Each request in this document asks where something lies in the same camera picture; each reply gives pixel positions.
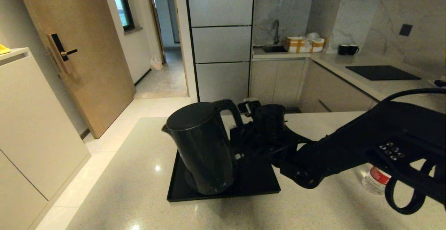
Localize clear water bottle red cap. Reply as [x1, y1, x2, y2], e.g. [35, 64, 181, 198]
[362, 166, 391, 195]

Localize dark framed window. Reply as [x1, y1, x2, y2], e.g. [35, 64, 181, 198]
[109, 0, 136, 32]

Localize black induction cooktop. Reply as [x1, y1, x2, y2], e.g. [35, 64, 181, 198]
[346, 65, 422, 81]

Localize black door lock with handle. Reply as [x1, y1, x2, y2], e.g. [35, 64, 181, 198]
[47, 33, 78, 75]

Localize brown interior door frame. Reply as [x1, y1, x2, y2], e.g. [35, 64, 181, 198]
[146, 0, 167, 64]

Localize black electric kettle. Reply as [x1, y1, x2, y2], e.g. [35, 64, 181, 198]
[161, 99, 244, 196]

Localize beige kitchen base cabinets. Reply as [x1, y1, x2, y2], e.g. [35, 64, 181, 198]
[248, 59, 391, 114]

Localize black rectangular serving tray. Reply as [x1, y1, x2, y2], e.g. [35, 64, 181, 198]
[167, 146, 281, 202]

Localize tall white cabinet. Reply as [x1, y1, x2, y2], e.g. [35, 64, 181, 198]
[185, 0, 255, 105]

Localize white storage cabinet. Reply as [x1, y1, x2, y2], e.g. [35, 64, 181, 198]
[0, 47, 92, 230]

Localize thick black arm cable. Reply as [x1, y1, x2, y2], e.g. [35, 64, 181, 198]
[382, 88, 446, 215]

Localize white plastic bag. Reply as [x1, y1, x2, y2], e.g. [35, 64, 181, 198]
[150, 55, 163, 71]

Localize light wooden door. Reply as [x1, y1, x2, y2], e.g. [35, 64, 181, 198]
[15, 0, 137, 139]

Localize cardboard box with yellow tape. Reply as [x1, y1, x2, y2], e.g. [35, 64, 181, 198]
[310, 38, 326, 52]
[284, 36, 312, 53]

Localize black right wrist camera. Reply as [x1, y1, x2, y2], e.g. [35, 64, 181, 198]
[253, 104, 287, 138]

